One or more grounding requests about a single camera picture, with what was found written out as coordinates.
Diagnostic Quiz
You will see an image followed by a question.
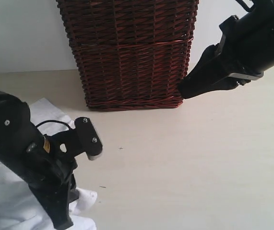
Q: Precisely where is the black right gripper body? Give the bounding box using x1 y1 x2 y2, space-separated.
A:
209 15 264 90

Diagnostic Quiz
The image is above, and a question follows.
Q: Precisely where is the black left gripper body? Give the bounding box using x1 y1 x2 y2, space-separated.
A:
26 141 79 204

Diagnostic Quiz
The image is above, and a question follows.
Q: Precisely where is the white t-shirt red lettering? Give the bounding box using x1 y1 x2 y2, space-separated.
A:
0 98 97 230

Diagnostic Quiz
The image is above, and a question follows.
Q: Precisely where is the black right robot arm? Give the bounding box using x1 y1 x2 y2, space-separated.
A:
178 0 274 99

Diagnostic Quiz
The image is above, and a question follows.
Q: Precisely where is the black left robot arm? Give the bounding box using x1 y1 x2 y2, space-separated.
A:
0 91 81 230

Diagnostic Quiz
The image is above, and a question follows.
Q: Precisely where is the dark brown wicker basket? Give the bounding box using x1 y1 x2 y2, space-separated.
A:
57 0 199 111

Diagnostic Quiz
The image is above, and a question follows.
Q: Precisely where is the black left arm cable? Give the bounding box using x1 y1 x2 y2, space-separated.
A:
36 119 72 131

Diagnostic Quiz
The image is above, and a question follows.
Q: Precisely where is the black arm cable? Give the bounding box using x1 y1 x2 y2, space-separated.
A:
235 0 256 12
36 119 72 131

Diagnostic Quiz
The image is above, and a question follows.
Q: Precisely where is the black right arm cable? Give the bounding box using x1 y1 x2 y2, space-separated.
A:
235 0 256 12

